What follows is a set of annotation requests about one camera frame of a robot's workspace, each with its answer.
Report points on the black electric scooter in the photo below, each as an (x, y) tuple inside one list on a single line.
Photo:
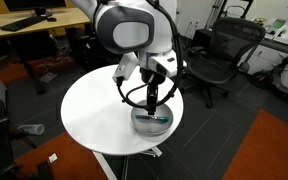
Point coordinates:
[(261, 79)]

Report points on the small white floor label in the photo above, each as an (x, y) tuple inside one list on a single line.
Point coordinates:
[(53, 158)]

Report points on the black computer monitor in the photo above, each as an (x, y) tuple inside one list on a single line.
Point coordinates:
[(34, 3)]

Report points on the black mesh office chair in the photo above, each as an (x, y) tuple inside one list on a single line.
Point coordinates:
[(230, 40)]

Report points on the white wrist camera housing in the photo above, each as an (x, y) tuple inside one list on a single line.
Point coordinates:
[(125, 68)]

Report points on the clear plastic bottle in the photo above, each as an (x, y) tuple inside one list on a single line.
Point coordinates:
[(32, 129)]

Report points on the green box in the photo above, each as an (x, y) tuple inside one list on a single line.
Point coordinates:
[(278, 23)]

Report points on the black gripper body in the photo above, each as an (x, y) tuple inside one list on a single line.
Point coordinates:
[(152, 77)]

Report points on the black keyboard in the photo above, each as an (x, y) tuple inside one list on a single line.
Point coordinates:
[(20, 23)]

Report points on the grey metal bowl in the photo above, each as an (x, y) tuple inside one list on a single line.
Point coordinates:
[(150, 129)]

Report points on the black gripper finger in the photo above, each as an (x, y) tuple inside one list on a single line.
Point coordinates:
[(149, 98), (155, 96)]

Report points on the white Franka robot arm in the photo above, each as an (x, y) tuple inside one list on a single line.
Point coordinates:
[(130, 33)]

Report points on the round table metal base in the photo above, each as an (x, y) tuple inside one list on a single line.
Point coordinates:
[(102, 164)]

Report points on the black box case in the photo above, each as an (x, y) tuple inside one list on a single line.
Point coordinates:
[(202, 41)]

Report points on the light wooden desk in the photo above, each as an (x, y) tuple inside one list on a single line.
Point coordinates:
[(67, 18)]

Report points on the black computer tower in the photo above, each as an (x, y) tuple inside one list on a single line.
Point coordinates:
[(80, 46)]

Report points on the teal dry-erase marker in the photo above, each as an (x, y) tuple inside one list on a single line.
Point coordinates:
[(150, 118)]

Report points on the black computer mouse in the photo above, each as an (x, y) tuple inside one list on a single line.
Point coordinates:
[(51, 19)]

